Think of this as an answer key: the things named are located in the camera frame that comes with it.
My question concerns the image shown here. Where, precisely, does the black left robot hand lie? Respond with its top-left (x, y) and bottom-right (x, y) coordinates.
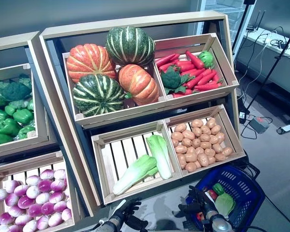
top-left (116, 198), bottom-right (149, 232)

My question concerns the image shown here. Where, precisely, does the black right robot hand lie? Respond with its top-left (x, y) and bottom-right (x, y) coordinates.
top-left (178, 185), bottom-right (218, 218)

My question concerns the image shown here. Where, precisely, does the blue plastic shopping basket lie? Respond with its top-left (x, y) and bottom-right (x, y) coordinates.
top-left (185, 165), bottom-right (266, 232)

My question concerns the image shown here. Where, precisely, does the red tomato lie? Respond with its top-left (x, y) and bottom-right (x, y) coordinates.
top-left (206, 189), bottom-right (218, 202)

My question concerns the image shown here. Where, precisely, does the small green pepper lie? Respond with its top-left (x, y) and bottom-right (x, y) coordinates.
top-left (212, 183), bottom-right (225, 196)

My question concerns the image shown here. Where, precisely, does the small green cabbage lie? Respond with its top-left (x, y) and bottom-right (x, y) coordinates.
top-left (215, 193), bottom-right (236, 217)

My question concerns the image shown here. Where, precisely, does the long napa cabbage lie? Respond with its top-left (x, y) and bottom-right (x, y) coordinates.
top-left (112, 154), bottom-right (159, 196)

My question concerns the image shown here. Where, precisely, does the short napa cabbage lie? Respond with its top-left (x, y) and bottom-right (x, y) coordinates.
top-left (145, 134), bottom-right (173, 180)

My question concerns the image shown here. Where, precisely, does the wooden crate with cabbages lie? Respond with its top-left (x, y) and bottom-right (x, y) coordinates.
top-left (91, 119), bottom-right (183, 205)

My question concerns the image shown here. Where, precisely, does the wooden crate with potatoes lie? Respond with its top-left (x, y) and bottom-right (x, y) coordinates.
top-left (163, 104), bottom-right (247, 178)

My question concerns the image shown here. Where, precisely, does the grey box with red label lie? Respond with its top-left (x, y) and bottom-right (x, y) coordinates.
top-left (248, 116), bottom-right (269, 134)

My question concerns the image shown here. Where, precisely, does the white power strip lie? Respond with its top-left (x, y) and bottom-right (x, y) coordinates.
top-left (238, 111), bottom-right (255, 122)

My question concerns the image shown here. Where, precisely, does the wooden crate with pumpkins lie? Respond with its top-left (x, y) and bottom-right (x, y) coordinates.
top-left (62, 51), bottom-right (168, 122)

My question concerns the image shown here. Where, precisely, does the white stand foot with caster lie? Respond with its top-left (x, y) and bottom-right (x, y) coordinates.
top-left (276, 120), bottom-right (290, 135)

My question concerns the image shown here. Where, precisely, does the green pumpkin with pale stripes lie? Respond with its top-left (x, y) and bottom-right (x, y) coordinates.
top-left (72, 73), bottom-right (125, 117)

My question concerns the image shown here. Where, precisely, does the dark green broccoli head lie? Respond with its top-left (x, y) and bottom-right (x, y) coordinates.
top-left (160, 66), bottom-right (185, 90)

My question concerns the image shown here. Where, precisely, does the small orange pumpkin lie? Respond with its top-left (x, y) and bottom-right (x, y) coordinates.
top-left (118, 64), bottom-right (160, 106)

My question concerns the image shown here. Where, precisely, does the wooden crate with carrots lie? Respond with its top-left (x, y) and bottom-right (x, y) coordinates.
top-left (153, 32), bottom-right (240, 101)

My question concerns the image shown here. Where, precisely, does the wooden crate with peppers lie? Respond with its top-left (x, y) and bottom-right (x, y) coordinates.
top-left (0, 63), bottom-right (50, 156)

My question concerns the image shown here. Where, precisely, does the light green lettuce head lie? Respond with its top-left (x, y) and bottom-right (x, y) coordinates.
top-left (198, 50), bottom-right (215, 69)

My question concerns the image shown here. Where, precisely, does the small wooden display shelf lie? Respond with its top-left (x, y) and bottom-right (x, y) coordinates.
top-left (0, 31), bottom-right (94, 232)

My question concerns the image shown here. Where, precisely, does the black slanted tripod stand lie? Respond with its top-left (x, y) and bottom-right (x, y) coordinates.
top-left (239, 28), bottom-right (290, 124)

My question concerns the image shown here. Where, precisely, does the large wooden display shelf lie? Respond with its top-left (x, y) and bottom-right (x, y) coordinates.
top-left (39, 11), bottom-right (247, 218)

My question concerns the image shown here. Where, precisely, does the large orange pumpkin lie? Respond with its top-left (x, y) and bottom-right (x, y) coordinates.
top-left (66, 43), bottom-right (117, 84)

